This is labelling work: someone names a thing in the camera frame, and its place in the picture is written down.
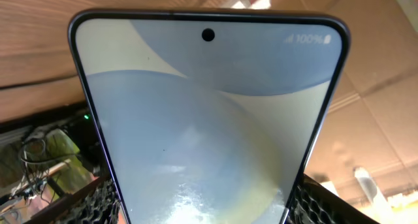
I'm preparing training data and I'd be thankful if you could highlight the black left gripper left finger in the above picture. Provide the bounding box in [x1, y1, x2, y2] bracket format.
[25, 175, 121, 224]

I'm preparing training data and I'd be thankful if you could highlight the Samsung Galaxy smartphone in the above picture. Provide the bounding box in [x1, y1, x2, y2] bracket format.
[68, 8, 351, 223]

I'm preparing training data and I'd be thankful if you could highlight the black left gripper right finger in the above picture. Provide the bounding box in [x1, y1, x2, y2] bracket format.
[287, 175, 378, 224]

